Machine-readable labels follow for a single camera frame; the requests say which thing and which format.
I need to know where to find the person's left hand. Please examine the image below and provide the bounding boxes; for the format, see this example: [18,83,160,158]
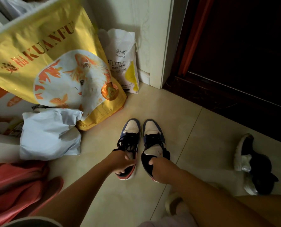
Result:
[106,150,137,175]

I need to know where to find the person's right hand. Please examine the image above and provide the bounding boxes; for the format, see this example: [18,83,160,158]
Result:
[148,157,181,185]

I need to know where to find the blue white sneaker red heel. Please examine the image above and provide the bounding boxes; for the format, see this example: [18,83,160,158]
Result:
[112,118,141,180]

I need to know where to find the blue white sneaker black heel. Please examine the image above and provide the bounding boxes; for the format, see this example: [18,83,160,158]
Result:
[140,119,171,183]

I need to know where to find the person's right forearm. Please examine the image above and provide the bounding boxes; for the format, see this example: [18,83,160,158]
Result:
[171,169,277,227]

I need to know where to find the person's left forearm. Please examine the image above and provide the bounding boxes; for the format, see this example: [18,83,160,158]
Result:
[35,154,115,227]

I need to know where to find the beige slipper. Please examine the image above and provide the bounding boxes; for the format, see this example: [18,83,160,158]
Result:
[165,192,190,217]

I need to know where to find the person's pale pink clothing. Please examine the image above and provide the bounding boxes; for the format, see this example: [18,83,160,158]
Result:
[138,211,199,227]

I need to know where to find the pale blue plastic parcel bag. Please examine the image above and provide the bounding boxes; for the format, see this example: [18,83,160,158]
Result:
[19,108,83,161]

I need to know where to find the black shoe with white sole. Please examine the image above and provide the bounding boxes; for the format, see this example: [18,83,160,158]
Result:
[233,133,272,173]
[243,171,279,196]

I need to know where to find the white cat litter bag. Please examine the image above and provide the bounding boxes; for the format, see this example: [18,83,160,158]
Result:
[98,28,140,94]

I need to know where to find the person's grey shorts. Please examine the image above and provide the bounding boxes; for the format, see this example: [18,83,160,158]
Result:
[2,216,63,227]

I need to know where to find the large yellow cat food bag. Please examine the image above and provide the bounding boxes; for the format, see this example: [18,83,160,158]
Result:
[0,0,128,131]

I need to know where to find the colourful printed packet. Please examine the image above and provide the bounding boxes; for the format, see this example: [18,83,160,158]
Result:
[0,115,24,137]

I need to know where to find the person's bare leg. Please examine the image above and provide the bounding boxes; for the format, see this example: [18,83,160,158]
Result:
[235,194,281,227]

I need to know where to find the dark wooden door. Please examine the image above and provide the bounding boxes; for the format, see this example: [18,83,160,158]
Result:
[163,0,281,147]

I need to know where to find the white plastic bag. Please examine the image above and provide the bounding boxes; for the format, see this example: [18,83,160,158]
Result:
[0,0,47,21]

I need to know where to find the white door frame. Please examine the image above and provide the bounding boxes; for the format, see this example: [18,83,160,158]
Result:
[137,0,189,90]

